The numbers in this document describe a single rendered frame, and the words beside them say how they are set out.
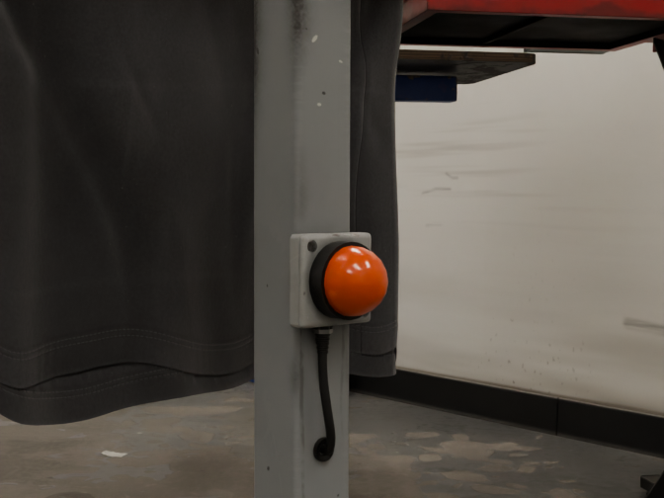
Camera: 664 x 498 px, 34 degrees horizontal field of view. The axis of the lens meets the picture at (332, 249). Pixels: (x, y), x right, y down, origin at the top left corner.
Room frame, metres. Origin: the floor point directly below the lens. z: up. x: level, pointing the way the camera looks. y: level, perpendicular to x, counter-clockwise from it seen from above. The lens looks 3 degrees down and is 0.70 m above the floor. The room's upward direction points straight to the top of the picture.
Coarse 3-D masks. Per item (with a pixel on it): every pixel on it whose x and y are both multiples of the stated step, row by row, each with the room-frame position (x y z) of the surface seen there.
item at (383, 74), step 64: (0, 0) 0.77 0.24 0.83; (64, 0) 0.80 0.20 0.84; (128, 0) 0.83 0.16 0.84; (192, 0) 0.87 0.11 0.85; (384, 0) 1.01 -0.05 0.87; (0, 64) 0.77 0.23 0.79; (64, 64) 0.81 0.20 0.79; (128, 64) 0.83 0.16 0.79; (192, 64) 0.87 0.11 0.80; (384, 64) 1.01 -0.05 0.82; (0, 128) 0.77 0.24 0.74; (64, 128) 0.81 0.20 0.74; (128, 128) 0.83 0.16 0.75; (192, 128) 0.87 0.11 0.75; (384, 128) 1.01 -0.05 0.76; (0, 192) 0.77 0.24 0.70; (64, 192) 0.81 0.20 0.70; (128, 192) 0.84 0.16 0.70; (192, 192) 0.88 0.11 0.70; (384, 192) 1.01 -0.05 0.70; (0, 256) 0.77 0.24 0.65; (64, 256) 0.81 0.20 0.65; (128, 256) 0.84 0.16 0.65; (192, 256) 0.88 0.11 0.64; (384, 256) 1.01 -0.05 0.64; (0, 320) 0.77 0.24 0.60; (64, 320) 0.81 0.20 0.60; (128, 320) 0.84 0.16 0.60; (192, 320) 0.87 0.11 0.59; (384, 320) 1.01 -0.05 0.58; (0, 384) 0.77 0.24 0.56; (64, 384) 0.82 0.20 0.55; (128, 384) 0.84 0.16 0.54; (192, 384) 0.87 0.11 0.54
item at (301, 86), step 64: (256, 0) 0.60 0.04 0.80; (320, 0) 0.59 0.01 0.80; (256, 64) 0.60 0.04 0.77; (320, 64) 0.59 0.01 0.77; (256, 128) 0.60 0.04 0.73; (320, 128) 0.59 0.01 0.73; (256, 192) 0.60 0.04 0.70; (320, 192) 0.59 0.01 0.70; (256, 256) 0.60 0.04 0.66; (256, 320) 0.60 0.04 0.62; (320, 320) 0.57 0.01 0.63; (256, 384) 0.60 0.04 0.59; (256, 448) 0.60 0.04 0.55
